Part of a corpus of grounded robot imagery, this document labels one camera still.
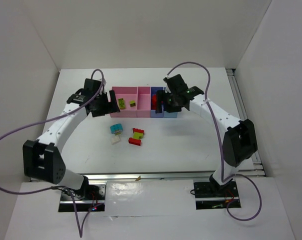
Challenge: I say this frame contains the red sloped lego piece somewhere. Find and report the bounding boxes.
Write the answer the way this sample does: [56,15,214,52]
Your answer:
[151,94,157,110]

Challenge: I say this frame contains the lime green lego brick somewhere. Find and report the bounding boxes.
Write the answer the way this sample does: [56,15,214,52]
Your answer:
[129,100,137,108]

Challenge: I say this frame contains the teal rounded lego block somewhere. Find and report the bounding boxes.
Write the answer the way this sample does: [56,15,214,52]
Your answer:
[109,123,123,135]

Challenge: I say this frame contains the white lego brick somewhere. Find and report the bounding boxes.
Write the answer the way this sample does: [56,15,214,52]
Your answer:
[110,135,121,145]

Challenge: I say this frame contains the red green lego assembly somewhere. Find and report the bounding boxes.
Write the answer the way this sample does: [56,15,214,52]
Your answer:
[128,128,145,146]

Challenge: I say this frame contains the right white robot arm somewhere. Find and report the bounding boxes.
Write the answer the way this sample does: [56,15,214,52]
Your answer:
[155,74,258,193]

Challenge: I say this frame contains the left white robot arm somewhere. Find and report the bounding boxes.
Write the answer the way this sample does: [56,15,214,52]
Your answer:
[22,78,120,199]

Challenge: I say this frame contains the dark blue bin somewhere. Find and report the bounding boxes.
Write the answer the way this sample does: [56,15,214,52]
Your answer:
[150,86,164,118]

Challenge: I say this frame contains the small pink bin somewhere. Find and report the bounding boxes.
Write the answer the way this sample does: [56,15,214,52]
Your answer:
[136,86,151,118]

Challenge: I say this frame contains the light blue bin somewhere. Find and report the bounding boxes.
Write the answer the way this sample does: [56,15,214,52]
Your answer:
[162,87,180,118]

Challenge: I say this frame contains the aluminium rail front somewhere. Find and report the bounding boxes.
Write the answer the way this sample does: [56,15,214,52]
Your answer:
[85,171,213,181]

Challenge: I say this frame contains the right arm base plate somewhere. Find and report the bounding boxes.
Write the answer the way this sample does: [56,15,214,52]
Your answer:
[190,181,241,210]

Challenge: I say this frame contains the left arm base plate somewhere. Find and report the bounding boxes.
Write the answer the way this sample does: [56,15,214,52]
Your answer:
[58,183,107,213]

